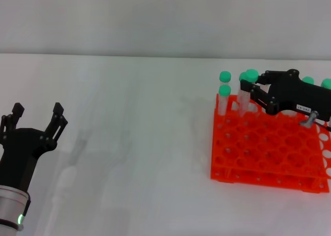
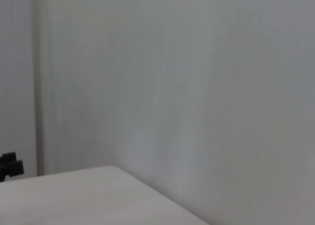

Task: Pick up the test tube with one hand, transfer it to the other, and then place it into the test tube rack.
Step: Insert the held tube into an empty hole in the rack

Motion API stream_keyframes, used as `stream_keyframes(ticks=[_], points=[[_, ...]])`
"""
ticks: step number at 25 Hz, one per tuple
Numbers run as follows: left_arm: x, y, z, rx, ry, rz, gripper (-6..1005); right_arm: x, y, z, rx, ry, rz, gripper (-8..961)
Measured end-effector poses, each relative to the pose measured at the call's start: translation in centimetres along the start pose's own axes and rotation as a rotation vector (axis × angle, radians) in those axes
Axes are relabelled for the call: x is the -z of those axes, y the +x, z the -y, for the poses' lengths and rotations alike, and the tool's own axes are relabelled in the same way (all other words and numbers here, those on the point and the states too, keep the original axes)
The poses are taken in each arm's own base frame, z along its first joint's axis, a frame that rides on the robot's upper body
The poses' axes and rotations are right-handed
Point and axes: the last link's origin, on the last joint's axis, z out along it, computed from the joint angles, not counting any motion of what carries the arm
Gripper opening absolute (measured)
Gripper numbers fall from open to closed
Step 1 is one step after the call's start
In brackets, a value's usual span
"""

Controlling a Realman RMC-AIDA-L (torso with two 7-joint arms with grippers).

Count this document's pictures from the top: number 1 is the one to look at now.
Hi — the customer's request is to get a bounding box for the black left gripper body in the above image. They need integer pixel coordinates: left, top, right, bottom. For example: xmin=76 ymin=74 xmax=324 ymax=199
xmin=0 ymin=127 xmax=58 ymax=193

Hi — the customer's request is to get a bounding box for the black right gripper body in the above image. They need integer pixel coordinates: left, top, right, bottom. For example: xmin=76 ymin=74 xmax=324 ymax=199
xmin=267 ymin=69 xmax=331 ymax=119

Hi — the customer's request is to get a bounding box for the orange test tube rack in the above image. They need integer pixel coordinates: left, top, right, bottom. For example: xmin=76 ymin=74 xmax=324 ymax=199
xmin=209 ymin=93 xmax=331 ymax=194

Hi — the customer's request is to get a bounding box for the left wrist cable with plug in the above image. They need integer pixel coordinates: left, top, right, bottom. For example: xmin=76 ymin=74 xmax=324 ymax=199
xmin=21 ymin=191 xmax=33 ymax=229

